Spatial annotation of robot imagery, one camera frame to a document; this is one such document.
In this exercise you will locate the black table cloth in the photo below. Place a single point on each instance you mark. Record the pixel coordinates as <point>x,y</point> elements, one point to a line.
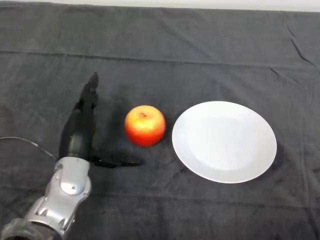
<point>175,50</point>

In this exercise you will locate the red yellow apple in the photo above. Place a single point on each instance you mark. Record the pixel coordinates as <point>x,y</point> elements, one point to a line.
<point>145,127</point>

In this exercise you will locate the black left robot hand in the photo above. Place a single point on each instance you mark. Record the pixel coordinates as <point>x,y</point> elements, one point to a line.
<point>78,132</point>

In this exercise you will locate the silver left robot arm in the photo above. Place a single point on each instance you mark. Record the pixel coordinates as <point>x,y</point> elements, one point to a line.
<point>65,185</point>

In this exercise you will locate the white round plate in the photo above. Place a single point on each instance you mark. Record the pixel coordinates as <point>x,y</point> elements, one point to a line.
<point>225,142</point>

